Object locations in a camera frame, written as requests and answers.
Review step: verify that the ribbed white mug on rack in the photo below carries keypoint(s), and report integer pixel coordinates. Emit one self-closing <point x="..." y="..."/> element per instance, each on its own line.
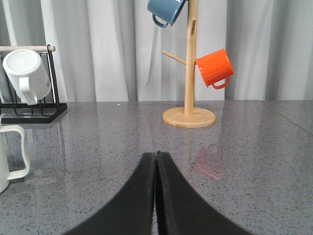
<point x="27" y="75"/>

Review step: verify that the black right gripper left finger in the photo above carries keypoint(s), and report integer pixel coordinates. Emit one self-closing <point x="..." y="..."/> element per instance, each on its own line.
<point x="130" y="211"/>

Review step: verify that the orange mug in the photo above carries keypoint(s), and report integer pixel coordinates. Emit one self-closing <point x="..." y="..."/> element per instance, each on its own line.
<point x="215" y="69"/>

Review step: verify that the black wire mug rack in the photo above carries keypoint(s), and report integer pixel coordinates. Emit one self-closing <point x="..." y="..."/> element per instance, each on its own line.
<point x="13" y="110"/>

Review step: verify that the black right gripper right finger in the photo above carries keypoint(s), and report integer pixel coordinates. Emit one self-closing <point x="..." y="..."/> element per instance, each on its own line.
<point x="179" y="208"/>

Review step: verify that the white HOME mug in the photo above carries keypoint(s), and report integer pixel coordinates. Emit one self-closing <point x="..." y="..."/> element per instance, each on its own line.
<point x="6" y="172"/>

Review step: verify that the blue mug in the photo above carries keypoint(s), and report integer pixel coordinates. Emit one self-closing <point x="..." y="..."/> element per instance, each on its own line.
<point x="165" y="12"/>

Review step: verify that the wooden mug tree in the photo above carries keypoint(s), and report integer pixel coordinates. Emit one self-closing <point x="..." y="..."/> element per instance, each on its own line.
<point x="190" y="116"/>

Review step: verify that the grey white curtain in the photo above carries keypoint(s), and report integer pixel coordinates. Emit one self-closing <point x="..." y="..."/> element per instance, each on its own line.
<point x="111" y="50"/>

